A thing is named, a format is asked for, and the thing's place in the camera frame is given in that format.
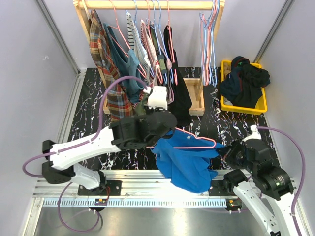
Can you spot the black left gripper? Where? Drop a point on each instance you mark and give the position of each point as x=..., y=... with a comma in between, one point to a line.
x=147, y=114

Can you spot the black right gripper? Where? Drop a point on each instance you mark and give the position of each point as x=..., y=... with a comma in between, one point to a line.
x=229, y=155

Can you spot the pink wire hanger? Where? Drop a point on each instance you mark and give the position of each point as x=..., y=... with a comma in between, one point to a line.
x=182, y=139

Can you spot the blue tank top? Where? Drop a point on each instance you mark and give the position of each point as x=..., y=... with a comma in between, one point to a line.
x=186, y=168

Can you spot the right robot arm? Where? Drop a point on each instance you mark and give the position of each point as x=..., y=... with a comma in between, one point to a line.
x=265, y=189

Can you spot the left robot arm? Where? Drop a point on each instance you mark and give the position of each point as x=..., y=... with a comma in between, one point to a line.
x=63, y=164

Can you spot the teal hanging tank top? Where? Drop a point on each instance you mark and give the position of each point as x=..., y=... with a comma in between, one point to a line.
x=127, y=64

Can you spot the plaid hanging shirt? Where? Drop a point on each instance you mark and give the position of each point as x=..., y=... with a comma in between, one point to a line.
x=117, y=101

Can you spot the black hanging garment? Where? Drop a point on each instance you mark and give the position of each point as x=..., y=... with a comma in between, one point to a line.
x=182, y=101

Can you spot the yellow plastic bin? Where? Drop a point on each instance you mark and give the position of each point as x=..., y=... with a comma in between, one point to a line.
x=261, y=106

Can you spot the wooden clothes rack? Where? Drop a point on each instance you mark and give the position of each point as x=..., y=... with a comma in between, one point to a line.
x=195, y=87

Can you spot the dark clothes pile in bin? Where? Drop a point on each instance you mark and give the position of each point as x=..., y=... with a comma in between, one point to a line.
x=242, y=85

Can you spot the striped hanging garment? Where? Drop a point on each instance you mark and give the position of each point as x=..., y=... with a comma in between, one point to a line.
x=135, y=44

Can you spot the empty hangers bunch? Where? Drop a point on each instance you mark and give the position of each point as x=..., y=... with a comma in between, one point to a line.
x=207, y=46

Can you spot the pink hanging garment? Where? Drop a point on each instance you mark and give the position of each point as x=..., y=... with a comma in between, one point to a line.
x=156, y=55

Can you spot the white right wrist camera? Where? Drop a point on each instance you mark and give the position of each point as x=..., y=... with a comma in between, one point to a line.
x=253, y=134

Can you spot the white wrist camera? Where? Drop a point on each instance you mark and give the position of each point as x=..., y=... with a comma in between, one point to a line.
x=157, y=97
x=253, y=134

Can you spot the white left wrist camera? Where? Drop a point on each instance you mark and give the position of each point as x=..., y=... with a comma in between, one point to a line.
x=157, y=97

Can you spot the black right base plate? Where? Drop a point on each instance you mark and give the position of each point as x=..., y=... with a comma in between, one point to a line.
x=221, y=188

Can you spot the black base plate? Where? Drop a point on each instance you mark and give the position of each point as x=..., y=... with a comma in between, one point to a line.
x=112, y=187
x=221, y=188

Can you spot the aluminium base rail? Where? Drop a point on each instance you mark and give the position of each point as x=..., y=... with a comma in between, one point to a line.
x=140, y=189

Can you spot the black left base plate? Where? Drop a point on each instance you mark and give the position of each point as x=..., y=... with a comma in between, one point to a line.
x=112, y=187

